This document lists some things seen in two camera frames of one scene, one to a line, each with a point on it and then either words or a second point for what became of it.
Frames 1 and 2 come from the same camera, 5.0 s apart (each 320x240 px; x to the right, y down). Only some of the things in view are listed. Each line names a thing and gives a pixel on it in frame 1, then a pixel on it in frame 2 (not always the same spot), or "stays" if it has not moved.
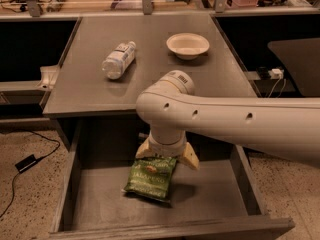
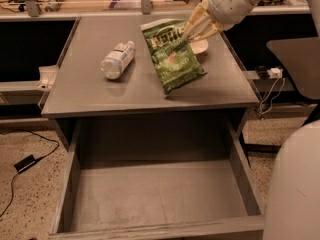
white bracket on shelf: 48,77 stays
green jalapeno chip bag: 152,177 → 171,55
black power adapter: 26,163 stays
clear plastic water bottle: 118,60 stays
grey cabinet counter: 81,85 stays
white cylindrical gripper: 165,148 → 226,8
